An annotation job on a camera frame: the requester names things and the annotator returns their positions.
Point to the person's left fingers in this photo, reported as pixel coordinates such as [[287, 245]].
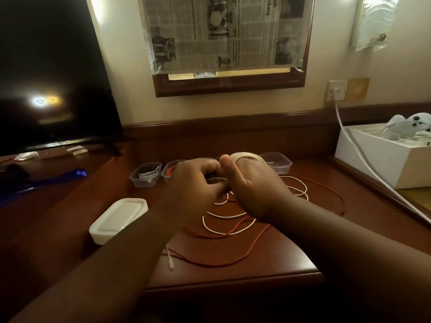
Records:
[[215, 178]]

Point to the brass wall plate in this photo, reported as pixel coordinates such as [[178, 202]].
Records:
[[357, 89]]

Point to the white cardboard box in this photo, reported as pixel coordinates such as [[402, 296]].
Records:
[[384, 158]]

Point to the white controller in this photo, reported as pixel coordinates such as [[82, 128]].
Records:
[[409, 126]]

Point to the white container lid stack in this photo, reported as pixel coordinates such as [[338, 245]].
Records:
[[118, 220]]

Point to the person's right forearm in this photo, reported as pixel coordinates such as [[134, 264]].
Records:
[[353, 262]]

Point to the white wall socket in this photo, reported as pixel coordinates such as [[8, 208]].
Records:
[[336, 90]]

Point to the person's right thumb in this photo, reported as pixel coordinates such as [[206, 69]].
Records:
[[229, 171]]

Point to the person's left hand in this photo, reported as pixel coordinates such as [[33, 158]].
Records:
[[188, 191]]

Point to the person's right hand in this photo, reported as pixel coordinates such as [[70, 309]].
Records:
[[256, 188]]

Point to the wall lamp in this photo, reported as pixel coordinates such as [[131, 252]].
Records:
[[373, 21]]

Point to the small white packet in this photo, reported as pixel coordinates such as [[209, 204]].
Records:
[[26, 156]]

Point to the wooden framed mirror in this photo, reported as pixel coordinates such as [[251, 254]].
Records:
[[232, 82]]

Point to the small white block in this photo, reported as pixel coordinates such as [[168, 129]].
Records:
[[77, 150]]

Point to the empty clear plastic container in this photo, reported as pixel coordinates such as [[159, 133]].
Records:
[[277, 163]]

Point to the black television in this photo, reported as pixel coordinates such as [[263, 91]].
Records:
[[50, 70]]

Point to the person's left forearm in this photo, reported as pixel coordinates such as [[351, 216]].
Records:
[[101, 269]]

